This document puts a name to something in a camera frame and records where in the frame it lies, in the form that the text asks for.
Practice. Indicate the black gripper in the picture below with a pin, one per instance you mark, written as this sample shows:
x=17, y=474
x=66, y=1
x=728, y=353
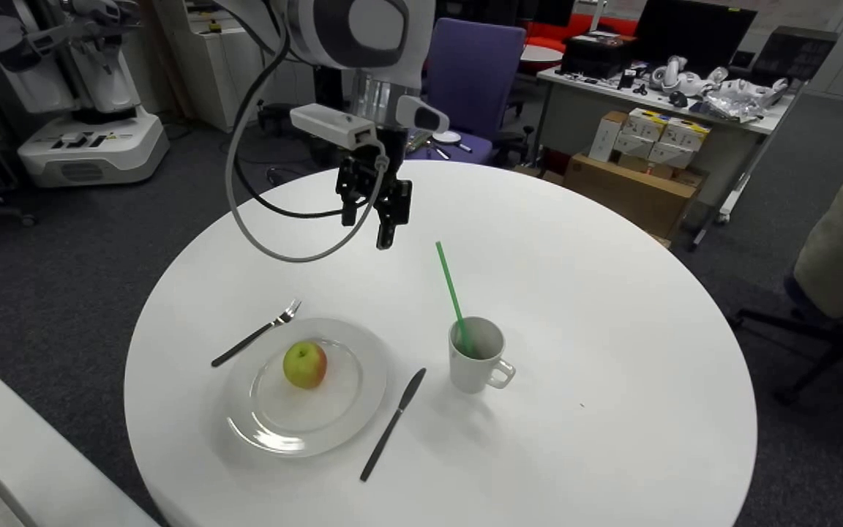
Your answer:
x=380, y=165

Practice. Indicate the green plastic straw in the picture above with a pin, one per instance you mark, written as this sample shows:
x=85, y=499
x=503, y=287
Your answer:
x=453, y=293

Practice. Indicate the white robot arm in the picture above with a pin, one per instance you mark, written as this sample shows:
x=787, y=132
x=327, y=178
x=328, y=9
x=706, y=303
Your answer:
x=386, y=44

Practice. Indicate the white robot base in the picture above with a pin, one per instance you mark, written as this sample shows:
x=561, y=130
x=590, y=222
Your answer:
x=66, y=63

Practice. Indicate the white small dish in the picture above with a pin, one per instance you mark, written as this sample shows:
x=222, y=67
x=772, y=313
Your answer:
x=453, y=137

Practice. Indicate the purple office chair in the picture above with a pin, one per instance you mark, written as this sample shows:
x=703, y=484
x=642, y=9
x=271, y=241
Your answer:
x=470, y=73

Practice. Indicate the white ceramic mug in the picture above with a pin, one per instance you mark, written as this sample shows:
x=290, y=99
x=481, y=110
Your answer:
x=475, y=353

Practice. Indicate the green yellow apple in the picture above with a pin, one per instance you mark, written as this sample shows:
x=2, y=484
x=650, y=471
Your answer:
x=305, y=364

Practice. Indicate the white round plate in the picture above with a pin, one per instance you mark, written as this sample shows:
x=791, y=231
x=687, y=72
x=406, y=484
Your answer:
x=287, y=420

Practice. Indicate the cardboard box under desk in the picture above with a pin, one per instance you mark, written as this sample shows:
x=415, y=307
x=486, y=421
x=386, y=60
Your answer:
x=655, y=199

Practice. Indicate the black monitor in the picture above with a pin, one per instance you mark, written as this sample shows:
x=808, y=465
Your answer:
x=697, y=29

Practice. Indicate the white grey desk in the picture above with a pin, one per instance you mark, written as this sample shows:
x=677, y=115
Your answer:
x=729, y=158

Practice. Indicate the white side table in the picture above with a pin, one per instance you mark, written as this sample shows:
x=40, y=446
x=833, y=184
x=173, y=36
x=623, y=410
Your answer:
x=55, y=481

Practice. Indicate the black office chair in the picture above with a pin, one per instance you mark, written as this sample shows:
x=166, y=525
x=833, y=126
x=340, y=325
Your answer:
x=803, y=320

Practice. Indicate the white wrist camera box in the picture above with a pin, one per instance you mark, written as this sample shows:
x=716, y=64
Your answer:
x=333, y=126

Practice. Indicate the black handled fork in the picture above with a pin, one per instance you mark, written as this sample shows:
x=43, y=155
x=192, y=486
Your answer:
x=287, y=313

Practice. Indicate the black handled knife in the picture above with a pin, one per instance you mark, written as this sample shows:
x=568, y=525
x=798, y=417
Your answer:
x=407, y=394

